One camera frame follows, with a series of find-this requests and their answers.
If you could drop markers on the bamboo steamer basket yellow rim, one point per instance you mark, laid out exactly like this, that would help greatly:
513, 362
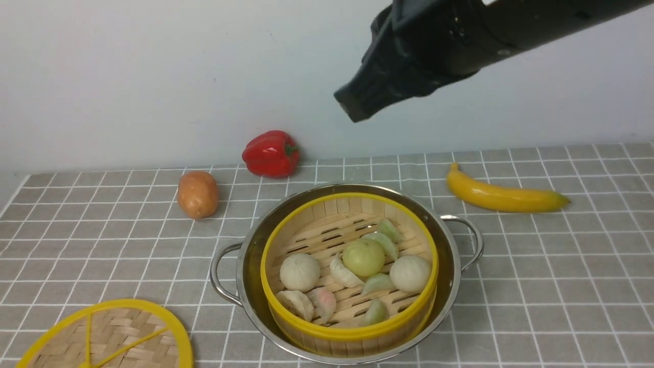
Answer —
371, 314

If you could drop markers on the woven bamboo steamer lid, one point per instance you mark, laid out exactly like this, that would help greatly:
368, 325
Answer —
118, 333

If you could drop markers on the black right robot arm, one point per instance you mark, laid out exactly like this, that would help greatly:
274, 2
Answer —
418, 47

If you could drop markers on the stainless steel pot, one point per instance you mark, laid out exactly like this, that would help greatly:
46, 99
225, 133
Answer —
235, 272

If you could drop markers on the red bell pepper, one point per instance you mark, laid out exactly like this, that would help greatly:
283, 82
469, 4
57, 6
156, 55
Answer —
273, 154

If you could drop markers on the green round bun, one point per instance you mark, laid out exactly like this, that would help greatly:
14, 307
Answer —
364, 257

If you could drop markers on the pink tinted dumpling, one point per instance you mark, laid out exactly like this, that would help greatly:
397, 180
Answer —
324, 303

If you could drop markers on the pale folded dumpling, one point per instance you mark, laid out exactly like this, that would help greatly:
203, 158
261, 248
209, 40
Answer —
297, 303

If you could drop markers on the brown potato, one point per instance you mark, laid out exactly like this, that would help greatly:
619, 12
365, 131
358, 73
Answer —
198, 194

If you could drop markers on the yellow banana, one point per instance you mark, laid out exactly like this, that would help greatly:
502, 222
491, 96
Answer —
501, 198

